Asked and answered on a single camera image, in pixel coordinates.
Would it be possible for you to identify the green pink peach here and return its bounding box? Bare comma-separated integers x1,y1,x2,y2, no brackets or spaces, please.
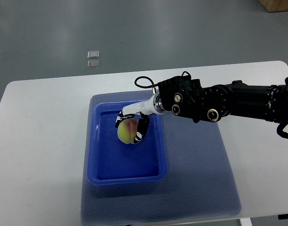
117,118,139,144

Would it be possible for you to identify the grey blue textured mat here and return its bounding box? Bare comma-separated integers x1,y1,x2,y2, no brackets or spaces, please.
81,91,241,226

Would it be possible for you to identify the upper metal floor plate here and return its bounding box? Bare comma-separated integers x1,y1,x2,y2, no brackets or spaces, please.
87,50,99,59

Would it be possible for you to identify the blue plastic tray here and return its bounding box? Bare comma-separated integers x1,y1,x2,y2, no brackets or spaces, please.
85,101,168,186

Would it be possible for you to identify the cardboard box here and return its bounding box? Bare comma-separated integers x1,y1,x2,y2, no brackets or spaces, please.
259,0,288,13

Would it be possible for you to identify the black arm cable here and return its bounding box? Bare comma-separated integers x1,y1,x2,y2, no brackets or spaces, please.
134,76,158,93

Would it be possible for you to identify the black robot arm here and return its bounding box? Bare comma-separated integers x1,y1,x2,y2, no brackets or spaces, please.
157,72,288,139

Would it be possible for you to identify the metal floor plate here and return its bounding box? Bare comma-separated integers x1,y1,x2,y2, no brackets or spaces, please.
87,50,99,59
87,60,100,69

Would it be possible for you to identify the white table leg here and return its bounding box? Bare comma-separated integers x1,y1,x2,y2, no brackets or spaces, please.
239,218,252,226

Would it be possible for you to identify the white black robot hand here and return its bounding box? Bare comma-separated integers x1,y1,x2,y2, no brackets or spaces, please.
115,97,157,144

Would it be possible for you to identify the lower metal floor plate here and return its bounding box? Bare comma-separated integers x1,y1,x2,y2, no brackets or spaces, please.
87,60,100,69

